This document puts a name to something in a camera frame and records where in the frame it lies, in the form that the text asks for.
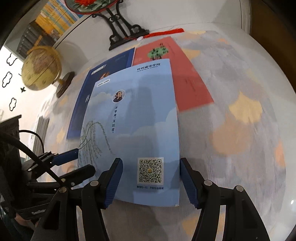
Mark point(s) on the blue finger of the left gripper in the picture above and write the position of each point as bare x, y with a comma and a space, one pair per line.
65, 157

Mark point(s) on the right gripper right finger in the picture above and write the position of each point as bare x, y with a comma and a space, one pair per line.
242, 220

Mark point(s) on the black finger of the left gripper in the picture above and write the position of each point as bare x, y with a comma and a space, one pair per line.
76, 177

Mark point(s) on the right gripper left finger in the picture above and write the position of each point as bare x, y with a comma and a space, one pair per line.
59, 222

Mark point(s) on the light blue poetry book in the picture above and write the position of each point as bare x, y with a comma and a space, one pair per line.
132, 115

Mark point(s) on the stack of organized books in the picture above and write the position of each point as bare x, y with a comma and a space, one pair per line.
41, 130

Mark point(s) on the person left hand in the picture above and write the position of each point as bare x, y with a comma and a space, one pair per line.
27, 223

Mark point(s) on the grey patterned table cloth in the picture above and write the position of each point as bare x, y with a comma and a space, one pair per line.
245, 137

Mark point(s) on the yellow desk globe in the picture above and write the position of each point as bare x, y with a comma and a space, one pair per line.
43, 67

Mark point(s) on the coral red thin book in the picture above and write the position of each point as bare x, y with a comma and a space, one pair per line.
190, 90

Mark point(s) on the embroidered round fan ornament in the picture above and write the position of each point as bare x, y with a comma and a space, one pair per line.
122, 31

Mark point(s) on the red tassel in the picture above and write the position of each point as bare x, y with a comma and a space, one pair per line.
162, 33

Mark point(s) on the brown wooden cabinet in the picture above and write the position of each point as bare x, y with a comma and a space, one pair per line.
273, 26

